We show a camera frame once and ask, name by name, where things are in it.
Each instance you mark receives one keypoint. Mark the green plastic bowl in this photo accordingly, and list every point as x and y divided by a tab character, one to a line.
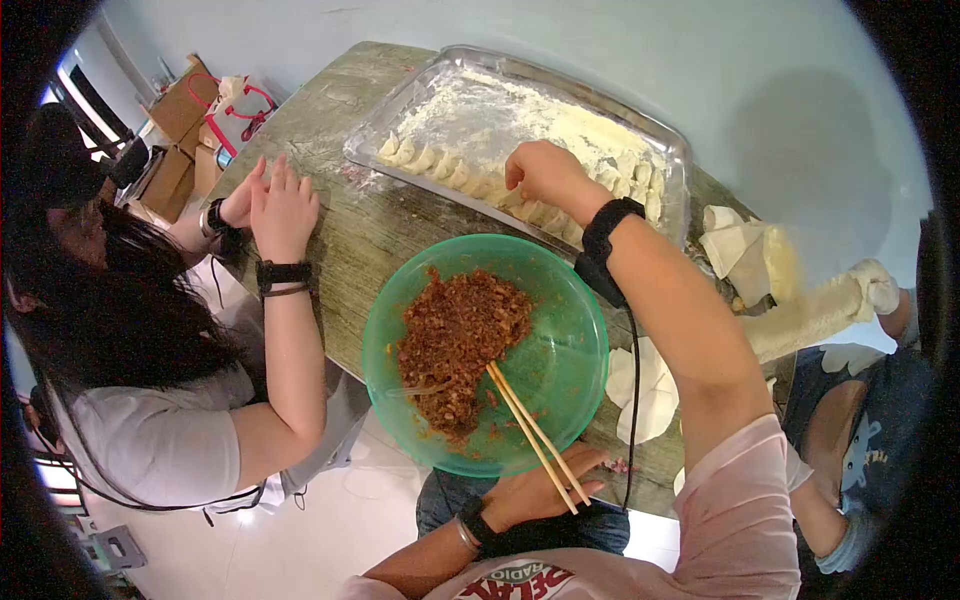
559	360

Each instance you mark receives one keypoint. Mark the wooden chopstick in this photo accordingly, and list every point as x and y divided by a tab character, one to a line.
525	427
541	431

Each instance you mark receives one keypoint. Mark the person's left hand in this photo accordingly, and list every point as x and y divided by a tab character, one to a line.
529	491

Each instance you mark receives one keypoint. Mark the flour layer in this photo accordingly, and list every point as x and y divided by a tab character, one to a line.
525	120

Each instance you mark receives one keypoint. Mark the pile of folded dumpling wrappers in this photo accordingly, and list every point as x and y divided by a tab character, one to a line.
739	247

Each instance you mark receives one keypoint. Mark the grey step stool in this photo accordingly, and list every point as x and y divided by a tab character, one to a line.
112	547

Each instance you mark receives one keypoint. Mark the stack of cardboard boxes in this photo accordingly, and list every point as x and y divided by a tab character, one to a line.
176	142

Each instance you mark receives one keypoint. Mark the person's legs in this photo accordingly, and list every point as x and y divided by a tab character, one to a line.
450	502

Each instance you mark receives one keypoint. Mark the stack of round dumpling wrappers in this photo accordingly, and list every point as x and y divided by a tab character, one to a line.
649	397

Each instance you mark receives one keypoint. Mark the minced meat filling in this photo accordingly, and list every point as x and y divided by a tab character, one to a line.
457	337

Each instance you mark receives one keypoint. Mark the person's right hand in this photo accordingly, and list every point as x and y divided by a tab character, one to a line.
555	176

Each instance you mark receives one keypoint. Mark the person's left fingers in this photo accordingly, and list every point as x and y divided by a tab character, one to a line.
589	456

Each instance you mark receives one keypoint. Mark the metal baking tray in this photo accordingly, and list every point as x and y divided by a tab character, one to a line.
405	112

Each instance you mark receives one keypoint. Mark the person's right fingers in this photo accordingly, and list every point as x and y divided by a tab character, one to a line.
514	174

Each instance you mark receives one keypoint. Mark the row of raw dumplings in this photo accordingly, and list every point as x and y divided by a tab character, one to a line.
442	165

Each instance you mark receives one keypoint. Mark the person's body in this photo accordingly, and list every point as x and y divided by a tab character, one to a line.
600	577

